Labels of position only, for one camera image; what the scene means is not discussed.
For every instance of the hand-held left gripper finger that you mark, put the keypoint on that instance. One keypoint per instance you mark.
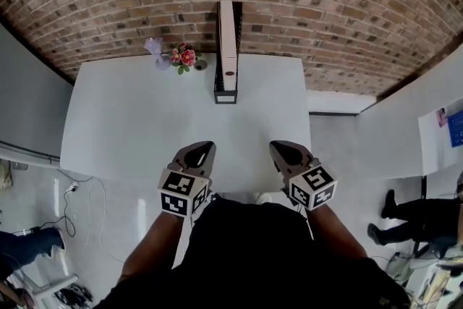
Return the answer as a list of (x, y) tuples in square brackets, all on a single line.
[(184, 157), (208, 163)]

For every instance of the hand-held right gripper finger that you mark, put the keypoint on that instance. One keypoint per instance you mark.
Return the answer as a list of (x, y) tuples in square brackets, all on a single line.
[(298, 155), (282, 163)]

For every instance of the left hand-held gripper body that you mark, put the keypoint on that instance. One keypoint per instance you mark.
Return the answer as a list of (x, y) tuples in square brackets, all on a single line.
[(181, 191)]

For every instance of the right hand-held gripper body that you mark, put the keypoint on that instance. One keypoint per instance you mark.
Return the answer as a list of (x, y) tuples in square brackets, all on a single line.
[(311, 188)]

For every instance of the black mesh file holder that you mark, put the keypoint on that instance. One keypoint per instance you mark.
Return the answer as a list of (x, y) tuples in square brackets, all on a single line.
[(226, 97)]

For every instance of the light pink folder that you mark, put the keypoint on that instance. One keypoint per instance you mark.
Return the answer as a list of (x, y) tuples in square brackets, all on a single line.
[(228, 47)]

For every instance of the person's right forearm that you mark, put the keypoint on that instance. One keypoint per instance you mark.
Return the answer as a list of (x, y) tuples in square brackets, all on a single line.
[(336, 231)]

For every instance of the person's left forearm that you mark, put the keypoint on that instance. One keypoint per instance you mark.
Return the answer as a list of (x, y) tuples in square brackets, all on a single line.
[(152, 246)]

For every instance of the person's white shoe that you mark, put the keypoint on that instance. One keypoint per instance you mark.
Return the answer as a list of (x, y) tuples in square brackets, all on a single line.
[(263, 197)]

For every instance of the person's black shirt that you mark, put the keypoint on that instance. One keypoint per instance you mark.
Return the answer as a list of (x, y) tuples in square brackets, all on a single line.
[(253, 257)]

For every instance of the white partition panel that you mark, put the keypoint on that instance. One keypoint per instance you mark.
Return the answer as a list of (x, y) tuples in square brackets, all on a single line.
[(390, 134)]

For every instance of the potted pink flowers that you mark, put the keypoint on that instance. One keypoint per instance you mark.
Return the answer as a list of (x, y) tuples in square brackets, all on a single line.
[(186, 56)]

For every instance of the pink packet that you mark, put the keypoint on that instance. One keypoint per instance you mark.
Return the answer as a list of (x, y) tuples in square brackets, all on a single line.
[(442, 117)]

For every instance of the pile of lab equipment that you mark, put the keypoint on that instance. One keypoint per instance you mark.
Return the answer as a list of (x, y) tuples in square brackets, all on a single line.
[(430, 282)]

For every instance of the blue plastic basket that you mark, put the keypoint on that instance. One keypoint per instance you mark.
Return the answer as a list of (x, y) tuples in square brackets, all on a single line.
[(455, 128)]

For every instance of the grey metal cabinet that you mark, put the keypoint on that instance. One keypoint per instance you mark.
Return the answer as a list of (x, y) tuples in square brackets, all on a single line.
[(32, 112)]

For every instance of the white wall plug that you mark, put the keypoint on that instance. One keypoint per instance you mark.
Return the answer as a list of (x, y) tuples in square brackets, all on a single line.
[(74, 186)]

